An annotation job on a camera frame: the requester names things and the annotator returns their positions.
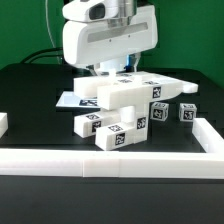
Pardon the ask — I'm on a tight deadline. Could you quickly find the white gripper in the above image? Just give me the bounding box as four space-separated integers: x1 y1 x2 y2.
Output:
62 0 158 76

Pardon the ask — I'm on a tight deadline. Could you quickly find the white chair back part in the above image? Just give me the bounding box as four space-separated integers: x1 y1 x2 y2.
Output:
74 72 198 110

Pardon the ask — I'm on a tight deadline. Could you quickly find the white chair seat part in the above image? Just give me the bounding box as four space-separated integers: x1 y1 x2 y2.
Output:
118 103 149 145

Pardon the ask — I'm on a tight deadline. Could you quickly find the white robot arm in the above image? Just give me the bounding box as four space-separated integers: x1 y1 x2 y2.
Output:
62 0 158 75

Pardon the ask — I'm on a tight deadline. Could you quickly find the white U-shaped obstacle frame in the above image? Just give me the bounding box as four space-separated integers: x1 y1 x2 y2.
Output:
0 118 224 179

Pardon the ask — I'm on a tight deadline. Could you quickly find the white thin cable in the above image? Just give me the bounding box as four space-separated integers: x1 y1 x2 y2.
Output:
45 0 63 65

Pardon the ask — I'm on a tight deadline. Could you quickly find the black cable bundle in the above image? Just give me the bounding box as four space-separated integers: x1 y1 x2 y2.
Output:
20 46 64 65

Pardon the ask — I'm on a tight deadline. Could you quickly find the white tag sheet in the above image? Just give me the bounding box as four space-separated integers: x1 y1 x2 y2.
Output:
56 91 99 108

